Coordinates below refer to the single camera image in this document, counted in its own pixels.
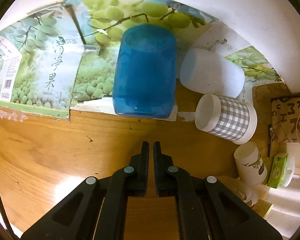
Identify blue translucent plastic cup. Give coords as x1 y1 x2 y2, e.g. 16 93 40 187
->
112 24 177 119

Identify white bamboo print paper cup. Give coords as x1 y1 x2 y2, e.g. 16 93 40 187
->
234 142 267 186

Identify grey checkered paper cup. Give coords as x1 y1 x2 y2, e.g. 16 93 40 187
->
194 94 257 145

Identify white frosted plastic cup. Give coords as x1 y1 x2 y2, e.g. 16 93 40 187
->
179 48 245 98

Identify green tissue pack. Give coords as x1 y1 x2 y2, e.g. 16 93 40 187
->
267 153 295 189

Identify black pen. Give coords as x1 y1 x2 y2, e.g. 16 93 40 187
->
267 124 275 158

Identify letter print canvas bag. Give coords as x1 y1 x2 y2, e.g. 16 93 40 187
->
271 96 300 144

